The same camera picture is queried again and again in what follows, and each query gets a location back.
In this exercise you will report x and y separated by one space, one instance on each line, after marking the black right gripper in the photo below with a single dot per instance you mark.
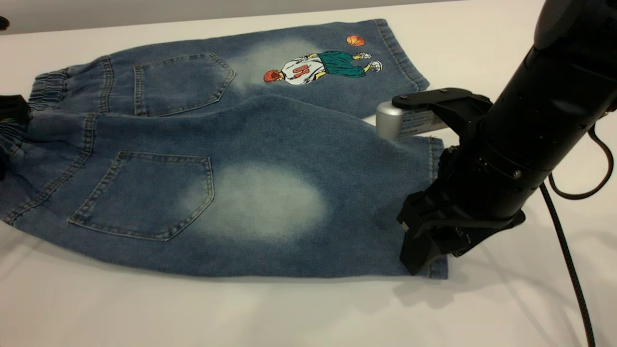
462 197

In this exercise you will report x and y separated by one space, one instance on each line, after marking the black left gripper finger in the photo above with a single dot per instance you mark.
2 164
13 110

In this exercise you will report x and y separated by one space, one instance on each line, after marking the blue denim shorts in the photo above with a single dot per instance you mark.
289 144

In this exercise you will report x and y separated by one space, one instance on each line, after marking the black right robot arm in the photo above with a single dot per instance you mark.
554 96

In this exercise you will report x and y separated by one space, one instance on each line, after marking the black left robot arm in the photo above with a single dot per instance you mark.
3 23

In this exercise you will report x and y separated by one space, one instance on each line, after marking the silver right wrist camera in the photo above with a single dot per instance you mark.
390 120

